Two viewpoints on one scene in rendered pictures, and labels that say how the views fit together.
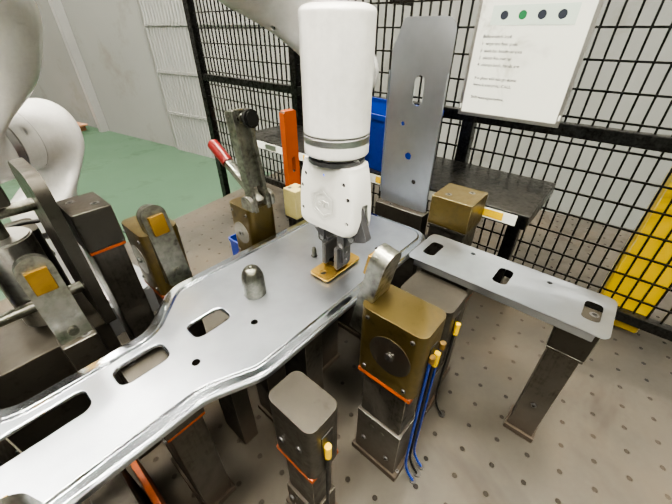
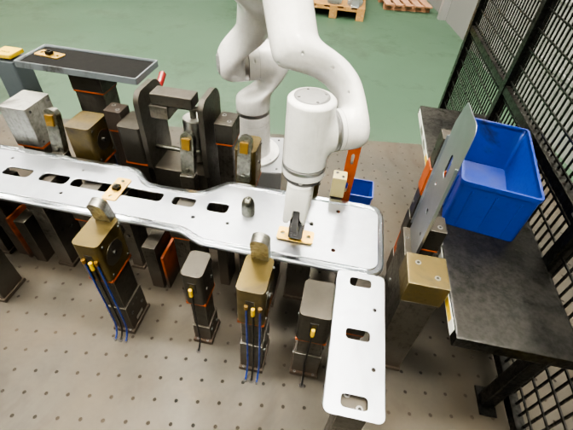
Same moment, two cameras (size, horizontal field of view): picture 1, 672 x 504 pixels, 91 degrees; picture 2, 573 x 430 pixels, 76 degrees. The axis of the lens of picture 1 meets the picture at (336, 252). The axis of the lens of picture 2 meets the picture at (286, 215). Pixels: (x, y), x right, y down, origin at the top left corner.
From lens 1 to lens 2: 0.57 m
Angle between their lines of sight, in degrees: 44
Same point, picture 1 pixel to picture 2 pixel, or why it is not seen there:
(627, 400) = not seen: outside the picture
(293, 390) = (199, 258)
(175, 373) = (184, 214)
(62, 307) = (188, 159)
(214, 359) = (197, 222)
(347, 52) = (292, 126)
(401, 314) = (250, 273)
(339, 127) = (286, 159)
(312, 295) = not seen: hidden behind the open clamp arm
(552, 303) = (344, 371)
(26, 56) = (257, 32)
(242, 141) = not seen: hidden behind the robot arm
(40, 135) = (261, 65)
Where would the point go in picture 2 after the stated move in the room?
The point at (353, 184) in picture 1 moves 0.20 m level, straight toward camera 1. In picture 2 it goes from (288, 194) to (185, 223)
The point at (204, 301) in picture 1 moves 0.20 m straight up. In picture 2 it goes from (228, 198) to (225, 128)
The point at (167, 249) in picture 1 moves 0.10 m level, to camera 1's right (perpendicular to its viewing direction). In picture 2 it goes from (243, 162) to (260, 183)
